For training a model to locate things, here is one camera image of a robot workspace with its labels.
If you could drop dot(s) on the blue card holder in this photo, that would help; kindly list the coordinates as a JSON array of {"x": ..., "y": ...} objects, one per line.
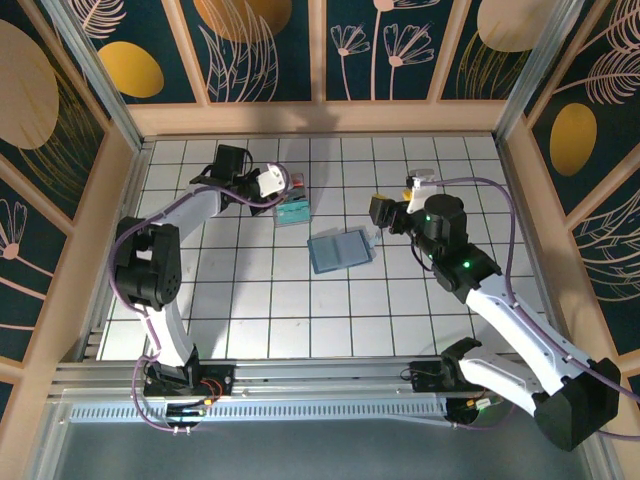
[{"x": 340, "y": 252}]

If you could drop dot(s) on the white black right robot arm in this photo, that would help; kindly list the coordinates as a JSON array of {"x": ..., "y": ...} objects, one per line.
[{"x": 510, "y": 325}]

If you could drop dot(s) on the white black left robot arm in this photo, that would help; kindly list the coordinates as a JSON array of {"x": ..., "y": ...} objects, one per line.
[{"x": 145, "y": 265}]

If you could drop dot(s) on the small green circuit board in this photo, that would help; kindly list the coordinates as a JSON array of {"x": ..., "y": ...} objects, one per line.
[{"x": 481, "y": 403}]

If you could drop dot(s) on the black connector block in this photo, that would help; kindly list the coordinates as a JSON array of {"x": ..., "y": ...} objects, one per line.
[{"x": 187, "y": 413}]

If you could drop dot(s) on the aluminium side rail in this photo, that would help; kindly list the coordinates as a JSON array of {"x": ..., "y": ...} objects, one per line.
[
  {"x": 511, "y": 175},
  {"x": 136, "y": 175}
]

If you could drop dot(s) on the aluminium corner post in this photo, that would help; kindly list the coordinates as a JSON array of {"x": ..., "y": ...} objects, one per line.
[
  {"x": 100, "y": 85},
  {"x": 530, "y": 70}
]

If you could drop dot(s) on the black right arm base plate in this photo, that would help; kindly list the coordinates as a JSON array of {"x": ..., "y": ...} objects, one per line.
[{"x": 422, "y": 376}]

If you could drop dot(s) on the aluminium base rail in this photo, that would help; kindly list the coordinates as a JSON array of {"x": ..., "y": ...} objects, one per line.
[{"x": 325, "y": 372}]

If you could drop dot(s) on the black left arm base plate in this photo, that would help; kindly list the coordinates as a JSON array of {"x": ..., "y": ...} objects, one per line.
[{"x": 225, "y": 375}]

